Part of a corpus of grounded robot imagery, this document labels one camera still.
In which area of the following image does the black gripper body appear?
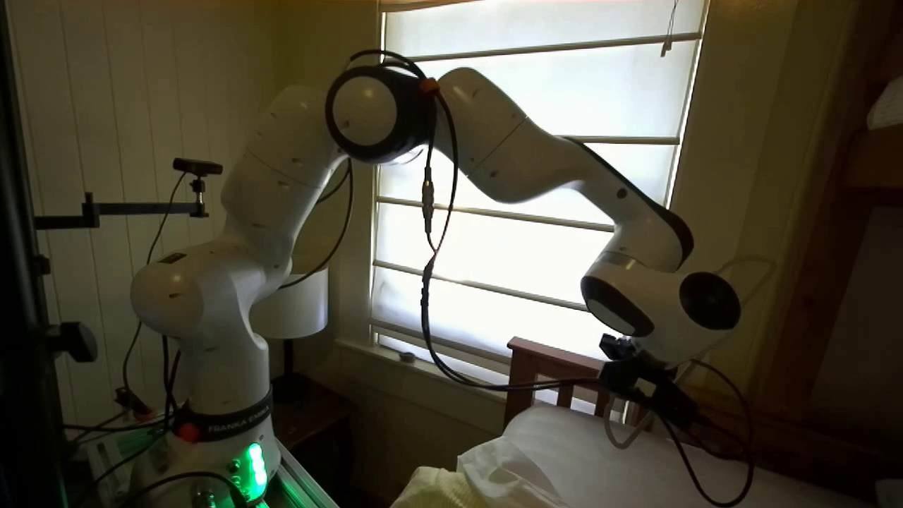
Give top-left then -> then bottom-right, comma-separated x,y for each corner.
610,358 -> 706,429

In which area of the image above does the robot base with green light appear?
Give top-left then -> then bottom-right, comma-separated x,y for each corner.
64,412 -> 340,508

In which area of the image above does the mattress with white sheet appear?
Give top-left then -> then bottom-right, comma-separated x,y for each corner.
453,403 -> 882,508

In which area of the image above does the white roman window blind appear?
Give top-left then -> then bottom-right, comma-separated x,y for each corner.
371,0 -> 710,372

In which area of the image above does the crumpled cream blanket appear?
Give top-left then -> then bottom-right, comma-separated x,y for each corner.
388,464 -> 495,508

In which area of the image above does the dark wooden nightstand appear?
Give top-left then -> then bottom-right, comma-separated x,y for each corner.
268,370 -> 359,508

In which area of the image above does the white lamp shade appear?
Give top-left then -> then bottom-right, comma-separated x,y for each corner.
251,267 -> 333,344

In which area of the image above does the black round stand knob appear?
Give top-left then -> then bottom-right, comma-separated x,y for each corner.
42,317 -> 100,367

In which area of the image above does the dark vertical stand pole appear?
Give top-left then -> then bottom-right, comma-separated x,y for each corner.
0,0 -> 71,508

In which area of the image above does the dark wooden bunk bed frame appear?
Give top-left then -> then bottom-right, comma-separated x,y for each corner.
502,0 -> 903,502

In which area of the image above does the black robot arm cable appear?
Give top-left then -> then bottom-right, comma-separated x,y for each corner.
344,48 -> 759,508

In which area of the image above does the small black camera on mount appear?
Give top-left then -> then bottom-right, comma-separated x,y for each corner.
168,155 -> 229,182

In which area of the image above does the thin black camera cable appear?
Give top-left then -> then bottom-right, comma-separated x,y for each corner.
119,172 -> 191,403

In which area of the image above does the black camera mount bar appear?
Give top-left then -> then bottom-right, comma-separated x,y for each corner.
34,172 -> 210,234

